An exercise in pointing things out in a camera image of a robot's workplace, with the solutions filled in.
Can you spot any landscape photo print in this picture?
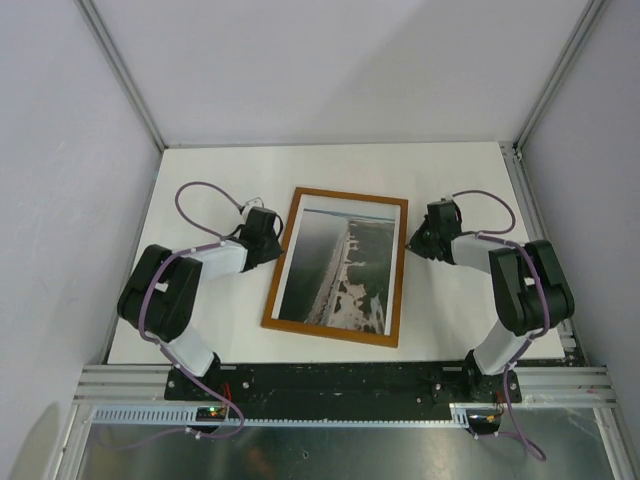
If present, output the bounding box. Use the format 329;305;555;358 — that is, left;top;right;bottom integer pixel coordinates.
277;195;404;336

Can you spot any right aluminium corner post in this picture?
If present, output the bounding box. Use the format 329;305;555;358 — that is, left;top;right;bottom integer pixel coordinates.
512;0;610;152

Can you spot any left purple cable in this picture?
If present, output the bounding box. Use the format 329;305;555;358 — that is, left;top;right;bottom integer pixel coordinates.
94;181;246;451

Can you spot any shiny metal floor sheet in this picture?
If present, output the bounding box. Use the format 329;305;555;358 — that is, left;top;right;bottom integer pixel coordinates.
78;409;618;479

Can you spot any wooden picture frame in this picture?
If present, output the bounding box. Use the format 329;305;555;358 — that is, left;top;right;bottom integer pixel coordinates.
260;186;409;349

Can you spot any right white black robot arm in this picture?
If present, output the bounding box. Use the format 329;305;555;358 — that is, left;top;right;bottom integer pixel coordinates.
407;199;575;403

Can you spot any aluminium front rail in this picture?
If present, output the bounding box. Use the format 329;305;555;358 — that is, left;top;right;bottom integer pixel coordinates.
72;365;618;408

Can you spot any left aluminium corner post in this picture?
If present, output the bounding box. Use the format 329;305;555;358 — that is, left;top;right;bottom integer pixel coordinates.
74;0;166;153

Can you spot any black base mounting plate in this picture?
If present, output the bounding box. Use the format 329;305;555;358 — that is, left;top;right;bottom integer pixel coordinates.
164;361;522;422

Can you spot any aluminium corner post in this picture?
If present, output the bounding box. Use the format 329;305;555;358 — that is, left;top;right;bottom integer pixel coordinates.
512;0;610;152
74;0;166;153

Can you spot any grey slotted cable duct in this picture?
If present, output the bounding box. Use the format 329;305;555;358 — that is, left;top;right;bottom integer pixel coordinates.
92;405;469;429

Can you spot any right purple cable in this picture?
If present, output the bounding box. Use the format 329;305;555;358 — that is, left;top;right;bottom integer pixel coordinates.
447;189;554;461

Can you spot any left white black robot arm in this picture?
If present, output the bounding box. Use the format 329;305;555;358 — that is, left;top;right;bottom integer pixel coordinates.
117;206;284;400

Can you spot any purple cable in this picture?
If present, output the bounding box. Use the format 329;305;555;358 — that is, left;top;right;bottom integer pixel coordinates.
447;189;554;461
94;181;246;451

